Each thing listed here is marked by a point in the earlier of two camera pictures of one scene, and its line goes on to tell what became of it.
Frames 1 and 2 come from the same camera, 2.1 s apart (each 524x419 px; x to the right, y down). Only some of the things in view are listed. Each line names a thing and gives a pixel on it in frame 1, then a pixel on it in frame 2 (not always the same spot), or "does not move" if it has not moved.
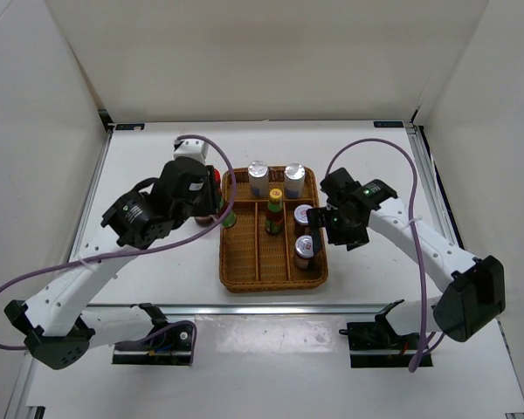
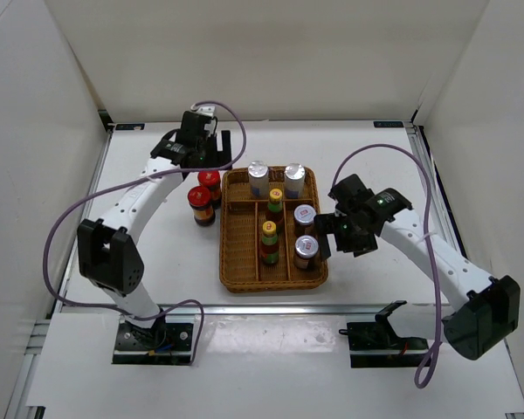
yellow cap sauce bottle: [274, 212] does not move
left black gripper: [210, 205] to [219, 158]
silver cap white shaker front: [258, 180] does not move
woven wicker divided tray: [271, 247] does not move
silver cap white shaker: [293, 181] does not move
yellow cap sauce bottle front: [230, 221] to [269, 243]
